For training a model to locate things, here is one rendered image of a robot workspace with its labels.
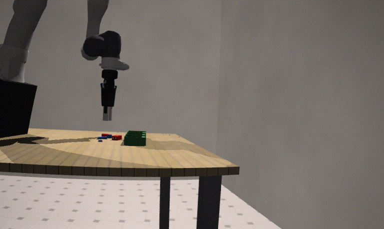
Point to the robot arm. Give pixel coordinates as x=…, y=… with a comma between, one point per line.
x=14, y=51

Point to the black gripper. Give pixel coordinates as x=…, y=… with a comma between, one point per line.
x=108, y=92

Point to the green three-compartment bin rack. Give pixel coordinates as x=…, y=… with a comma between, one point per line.
x=135, y=138

